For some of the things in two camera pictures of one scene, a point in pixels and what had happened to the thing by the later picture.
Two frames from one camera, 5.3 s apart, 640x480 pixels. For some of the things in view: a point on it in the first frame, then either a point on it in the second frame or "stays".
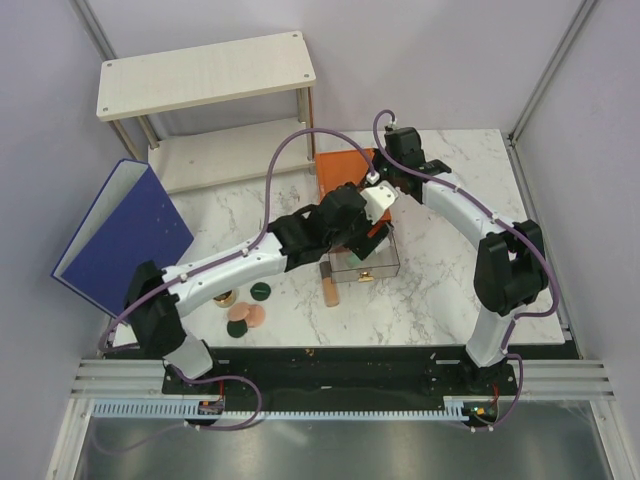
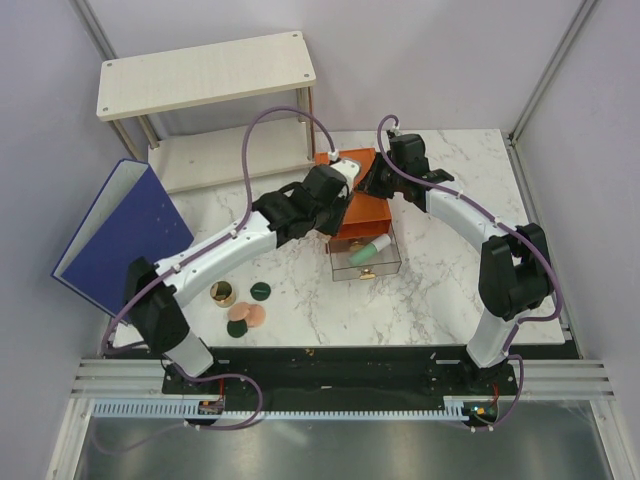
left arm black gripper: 368,239 to 338,215
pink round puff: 238,311 stays
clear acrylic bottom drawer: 383,263 stays
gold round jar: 226,299 stays
